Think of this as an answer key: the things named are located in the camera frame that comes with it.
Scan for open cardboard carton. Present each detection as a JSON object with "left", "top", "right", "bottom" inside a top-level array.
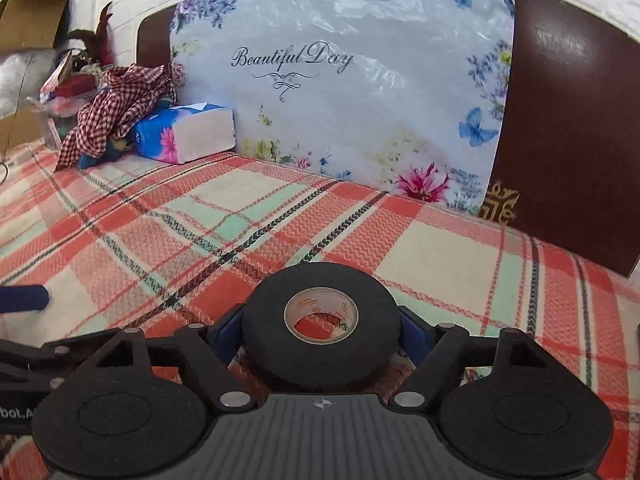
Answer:
[{"left": 0, "top": 0, "right": 70, "bottom": 56}]

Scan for floral Beautiful Day pillow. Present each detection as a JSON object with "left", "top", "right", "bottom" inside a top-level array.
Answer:
[{"left": 169, "top": 0, "right": 515, "bottom": 214}]

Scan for dark brown wooden headboard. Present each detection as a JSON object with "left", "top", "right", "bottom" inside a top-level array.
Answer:
[{"left": 137, "top": 0, "right": 639, "bottom": 276}]

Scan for plaid bed sheet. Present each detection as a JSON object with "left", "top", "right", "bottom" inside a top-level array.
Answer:
[{"left": 1, "top": 145, "right": 639, "bottom": 479}]

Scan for red checkered cloth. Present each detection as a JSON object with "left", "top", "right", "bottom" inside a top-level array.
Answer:
[{"left": 55, "top": 64, "right": 177, "bottom": 171}]

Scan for red feather decoration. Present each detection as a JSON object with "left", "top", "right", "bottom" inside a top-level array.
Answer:
[{"left": 66, "top": 2, "right": 115, "bottom": 66}]

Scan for cluttered bedside items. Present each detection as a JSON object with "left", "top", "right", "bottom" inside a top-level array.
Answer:
[{"left": 27, "top": 49, "right": 104, "bottom": 127}]

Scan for white plastic bag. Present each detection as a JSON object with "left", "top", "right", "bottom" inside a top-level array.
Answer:
[{"left": 0, "top": 50, "right": 56, "bottom": 117}]

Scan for blue tissue pack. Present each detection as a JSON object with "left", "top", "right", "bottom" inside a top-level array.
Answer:
[{"left": 132, "top": 102, "right": 236, "bottom": 165}]

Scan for black tape roll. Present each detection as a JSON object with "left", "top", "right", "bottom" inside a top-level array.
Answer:
[{"left": 242, "top": 262, "right": 400, "bottom": 393}]

